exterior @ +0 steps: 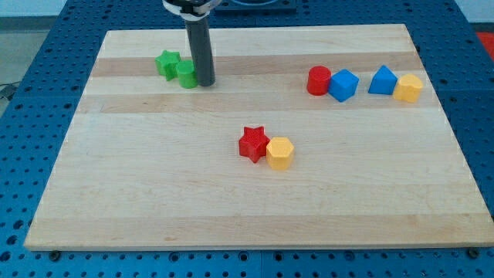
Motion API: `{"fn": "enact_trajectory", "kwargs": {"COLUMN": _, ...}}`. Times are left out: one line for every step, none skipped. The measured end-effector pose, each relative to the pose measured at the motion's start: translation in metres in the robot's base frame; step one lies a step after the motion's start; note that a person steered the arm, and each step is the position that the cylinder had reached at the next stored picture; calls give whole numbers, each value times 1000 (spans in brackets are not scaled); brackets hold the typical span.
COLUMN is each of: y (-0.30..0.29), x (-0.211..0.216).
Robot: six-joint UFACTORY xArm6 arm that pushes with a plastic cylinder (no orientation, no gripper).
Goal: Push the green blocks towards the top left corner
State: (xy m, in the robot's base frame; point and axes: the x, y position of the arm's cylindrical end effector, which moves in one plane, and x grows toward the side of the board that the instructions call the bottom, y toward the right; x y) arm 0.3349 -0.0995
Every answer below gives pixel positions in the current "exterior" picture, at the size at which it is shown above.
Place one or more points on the red cylinder block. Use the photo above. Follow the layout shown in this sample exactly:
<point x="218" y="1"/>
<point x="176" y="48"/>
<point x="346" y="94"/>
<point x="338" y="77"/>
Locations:
<point x="318" y="81"/>

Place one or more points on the blue cube block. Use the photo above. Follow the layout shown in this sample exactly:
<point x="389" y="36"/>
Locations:
<point x="343" y="85"/>

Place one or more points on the wooden board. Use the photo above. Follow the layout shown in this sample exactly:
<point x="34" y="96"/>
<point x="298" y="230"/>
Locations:
<point x="149" y="165"/>

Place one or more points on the yellow heart block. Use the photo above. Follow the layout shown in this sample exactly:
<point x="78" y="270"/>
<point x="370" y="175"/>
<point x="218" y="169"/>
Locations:
<point x="408" y="88"/>

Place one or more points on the yellow hexagon block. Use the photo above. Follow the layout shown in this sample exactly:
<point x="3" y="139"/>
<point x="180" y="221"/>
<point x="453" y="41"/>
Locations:
<point x="279" y="153"/>

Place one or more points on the red star block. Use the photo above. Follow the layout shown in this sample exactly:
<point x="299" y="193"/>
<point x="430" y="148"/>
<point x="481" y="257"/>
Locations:
<point x="253" y="142"/>

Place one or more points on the green star block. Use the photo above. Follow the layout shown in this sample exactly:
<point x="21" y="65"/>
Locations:
<point x="166" y="64"/>

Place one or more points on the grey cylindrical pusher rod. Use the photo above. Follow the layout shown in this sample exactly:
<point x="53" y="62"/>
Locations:
<point x="201" y="53"/>

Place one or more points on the green cylinder block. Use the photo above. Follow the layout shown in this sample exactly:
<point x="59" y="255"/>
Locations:
<point x="186" y="74"/>

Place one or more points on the blue triangular block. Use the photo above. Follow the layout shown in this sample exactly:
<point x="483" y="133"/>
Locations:
<point x="383" y="82"/>

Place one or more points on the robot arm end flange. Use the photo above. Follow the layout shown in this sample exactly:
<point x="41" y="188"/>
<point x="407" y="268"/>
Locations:
<point x="191" y="10"/>

